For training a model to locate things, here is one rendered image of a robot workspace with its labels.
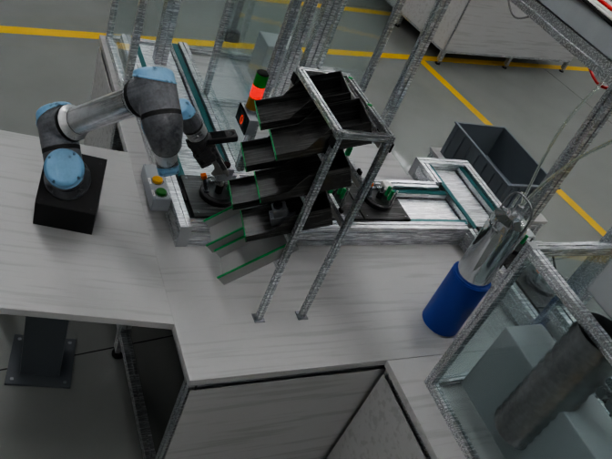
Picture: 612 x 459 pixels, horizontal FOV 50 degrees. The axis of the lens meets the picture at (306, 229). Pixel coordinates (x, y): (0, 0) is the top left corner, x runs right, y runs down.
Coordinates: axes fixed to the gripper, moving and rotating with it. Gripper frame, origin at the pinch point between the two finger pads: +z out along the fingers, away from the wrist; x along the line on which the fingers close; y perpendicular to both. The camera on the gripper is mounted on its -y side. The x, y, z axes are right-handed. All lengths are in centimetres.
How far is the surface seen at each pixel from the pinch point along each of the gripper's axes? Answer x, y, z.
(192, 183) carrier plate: -6.8, 15.0, 4.7
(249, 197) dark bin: 29.3, -4.6, -10.9
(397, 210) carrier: 7, -54, 62
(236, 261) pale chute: 41.5, 9.4, 1.4
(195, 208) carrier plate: 7.6, 16.9, 3.2
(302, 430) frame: 75, 21, 69
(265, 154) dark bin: 27.3, -16.2, -22.6
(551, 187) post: 47, -105, 41
